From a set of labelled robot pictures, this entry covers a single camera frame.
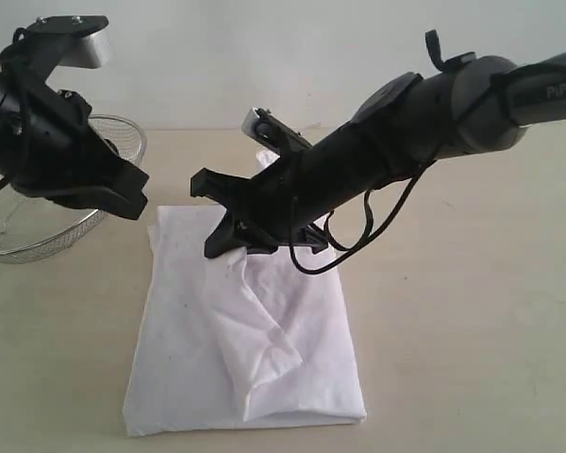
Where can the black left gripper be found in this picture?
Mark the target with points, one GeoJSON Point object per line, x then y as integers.
{"type": "Point", "coordinates": [49, 150]}

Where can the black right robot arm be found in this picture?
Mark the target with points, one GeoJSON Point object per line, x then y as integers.
{"type": "Point", "coordinates": [472, 106]}

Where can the white t-shirt red lettering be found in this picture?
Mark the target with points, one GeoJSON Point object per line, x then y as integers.
{"type": "Point", "coordinates": [239, 342]}

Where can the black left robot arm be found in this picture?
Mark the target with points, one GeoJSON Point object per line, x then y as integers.
{"type": "Point", "coordinates": [49, 149]}

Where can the round metal mesh basket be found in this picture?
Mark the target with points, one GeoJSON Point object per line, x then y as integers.
{"type": "Point", "coordinates": [34, 229]}

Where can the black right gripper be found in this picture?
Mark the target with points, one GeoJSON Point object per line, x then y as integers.
{"type": "Point", "coordinates": [271, 210]}

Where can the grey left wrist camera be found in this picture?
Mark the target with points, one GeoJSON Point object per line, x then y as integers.
{"type": "Point", "coordinates": [78, 41]}

